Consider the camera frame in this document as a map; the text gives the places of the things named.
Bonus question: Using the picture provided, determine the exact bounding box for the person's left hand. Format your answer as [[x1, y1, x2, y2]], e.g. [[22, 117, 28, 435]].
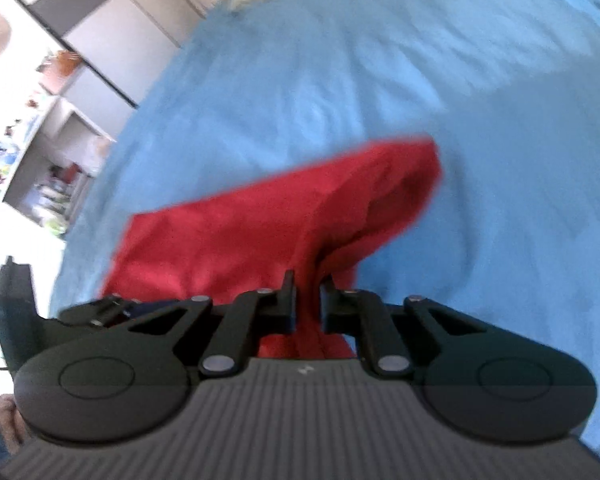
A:
[[0, 394, 32, 457]]

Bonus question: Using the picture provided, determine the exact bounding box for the red long-sleeved sweater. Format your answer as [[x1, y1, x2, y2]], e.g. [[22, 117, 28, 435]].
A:
[[99, 135, 444, 361]]

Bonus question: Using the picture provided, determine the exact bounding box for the grey and white wardrobe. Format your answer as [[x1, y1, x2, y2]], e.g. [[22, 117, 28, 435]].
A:
[[0, 0, 208, 108]]

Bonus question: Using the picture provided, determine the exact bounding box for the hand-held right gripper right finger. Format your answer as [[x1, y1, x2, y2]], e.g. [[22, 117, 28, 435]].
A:
[[320, 281, 487, 377]]

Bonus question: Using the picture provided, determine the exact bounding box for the brown teddy bear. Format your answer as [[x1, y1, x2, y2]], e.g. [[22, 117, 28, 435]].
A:
[[36, 50, 83, 82]]

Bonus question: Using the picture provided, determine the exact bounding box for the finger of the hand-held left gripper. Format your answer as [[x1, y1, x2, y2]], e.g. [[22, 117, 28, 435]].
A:
[[59, 294, 182, 329]]

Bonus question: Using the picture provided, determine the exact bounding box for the bed with blue sheet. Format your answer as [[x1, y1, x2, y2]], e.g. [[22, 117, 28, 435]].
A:
[[49, 0, 600, 463]]

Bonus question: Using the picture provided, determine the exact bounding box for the white shelf unit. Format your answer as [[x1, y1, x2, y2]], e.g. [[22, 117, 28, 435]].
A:
[[0, 47, 117, 238]]

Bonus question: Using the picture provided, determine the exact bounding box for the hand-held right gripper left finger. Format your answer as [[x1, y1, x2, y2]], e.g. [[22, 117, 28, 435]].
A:
[[129, 269, 298, 378]]

